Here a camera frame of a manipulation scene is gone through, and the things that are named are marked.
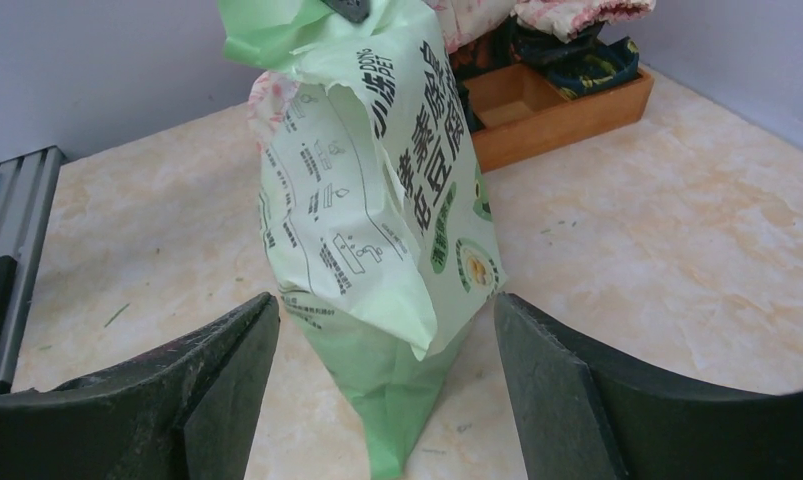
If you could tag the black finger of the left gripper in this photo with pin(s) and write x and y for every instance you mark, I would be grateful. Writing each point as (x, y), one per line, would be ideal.
(354, 11)

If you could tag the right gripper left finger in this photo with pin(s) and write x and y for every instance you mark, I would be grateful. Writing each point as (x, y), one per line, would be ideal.
(187, 409)

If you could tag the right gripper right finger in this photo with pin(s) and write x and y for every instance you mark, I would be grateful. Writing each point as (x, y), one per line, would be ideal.
(585, 410)

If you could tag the green cat litter bag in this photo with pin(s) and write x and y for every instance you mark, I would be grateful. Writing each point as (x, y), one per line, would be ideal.
(374, 212)

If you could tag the dark patterned rolled fabric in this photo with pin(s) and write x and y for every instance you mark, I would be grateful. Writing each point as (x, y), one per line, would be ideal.
(578, 68)

